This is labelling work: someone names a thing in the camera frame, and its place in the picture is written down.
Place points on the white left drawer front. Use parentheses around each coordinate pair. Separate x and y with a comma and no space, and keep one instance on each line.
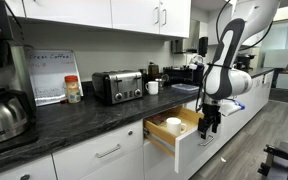
(117,155)

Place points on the dark bottle behind toaster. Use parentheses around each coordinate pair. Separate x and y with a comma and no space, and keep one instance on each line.
(153,71)

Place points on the small silver cup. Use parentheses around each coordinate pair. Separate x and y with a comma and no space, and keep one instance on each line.
(160,82)

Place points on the black dish rack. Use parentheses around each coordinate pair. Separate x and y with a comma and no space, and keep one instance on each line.
(184,75)

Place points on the white mug on counter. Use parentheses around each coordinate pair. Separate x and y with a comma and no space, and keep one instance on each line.
(152,87)

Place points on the whiteboard sign fresh coffee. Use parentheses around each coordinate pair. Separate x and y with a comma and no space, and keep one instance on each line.
(50,71)

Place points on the white upper wall cabinets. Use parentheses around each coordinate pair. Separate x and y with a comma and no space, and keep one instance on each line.
(162,17)

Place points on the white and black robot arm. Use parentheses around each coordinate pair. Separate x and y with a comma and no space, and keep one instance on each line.
(222,81)

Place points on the silver black toaster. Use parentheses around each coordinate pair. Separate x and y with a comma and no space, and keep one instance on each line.
(115,87)

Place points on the black coffee brewer machine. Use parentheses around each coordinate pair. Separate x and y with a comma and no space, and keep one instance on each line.
(14,73)

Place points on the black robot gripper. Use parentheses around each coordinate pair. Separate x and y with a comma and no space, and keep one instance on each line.
(211,119)

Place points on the white mug in drawer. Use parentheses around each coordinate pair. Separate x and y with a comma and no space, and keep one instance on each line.
(175,126)

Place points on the black paper towel dispenser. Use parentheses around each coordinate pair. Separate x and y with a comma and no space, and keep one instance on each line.
(203,46)

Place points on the steel coffee carafe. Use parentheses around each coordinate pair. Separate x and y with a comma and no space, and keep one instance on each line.
(15,113)

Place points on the far black coffee maker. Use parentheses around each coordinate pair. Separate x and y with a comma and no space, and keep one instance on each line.
(243,61)

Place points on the clear plastic container lid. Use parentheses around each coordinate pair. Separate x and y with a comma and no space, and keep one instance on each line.
(185,87)

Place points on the black red cart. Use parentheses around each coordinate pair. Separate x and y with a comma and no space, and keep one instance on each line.
(276,165)

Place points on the white wooden top drawer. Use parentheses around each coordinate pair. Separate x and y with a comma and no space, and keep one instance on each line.
(186,147)

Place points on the creamer jar with red lid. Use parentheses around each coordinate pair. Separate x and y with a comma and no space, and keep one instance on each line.
(72,89)

